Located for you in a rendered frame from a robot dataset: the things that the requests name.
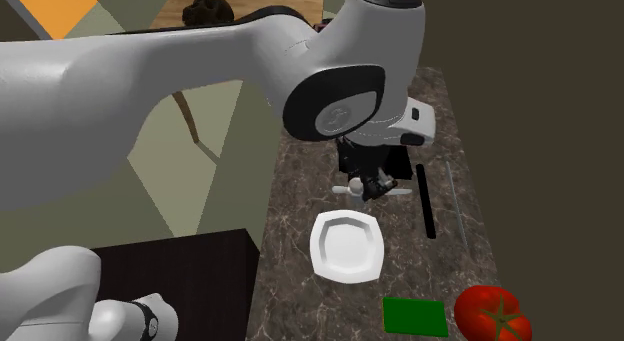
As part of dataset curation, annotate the green flat block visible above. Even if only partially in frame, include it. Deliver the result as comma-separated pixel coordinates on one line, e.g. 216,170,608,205
381,296,450,339

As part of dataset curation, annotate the white utensil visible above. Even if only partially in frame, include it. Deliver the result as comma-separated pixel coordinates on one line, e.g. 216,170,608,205
331,177,414,198

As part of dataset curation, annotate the thin grey rod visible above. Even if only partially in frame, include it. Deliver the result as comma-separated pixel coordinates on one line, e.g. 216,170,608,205
443,159,471,254

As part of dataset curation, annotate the dark robot stand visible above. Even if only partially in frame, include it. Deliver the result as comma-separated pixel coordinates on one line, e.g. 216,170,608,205
89,227,262,341

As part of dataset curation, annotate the white square plate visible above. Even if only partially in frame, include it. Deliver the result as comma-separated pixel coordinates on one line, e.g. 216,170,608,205
309,209,385,286

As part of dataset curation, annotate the black stick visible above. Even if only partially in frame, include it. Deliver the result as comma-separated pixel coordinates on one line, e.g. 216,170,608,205
415,163,438,240

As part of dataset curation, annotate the red tomato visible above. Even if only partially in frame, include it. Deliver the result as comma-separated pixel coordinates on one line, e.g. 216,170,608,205
453,284,534,341

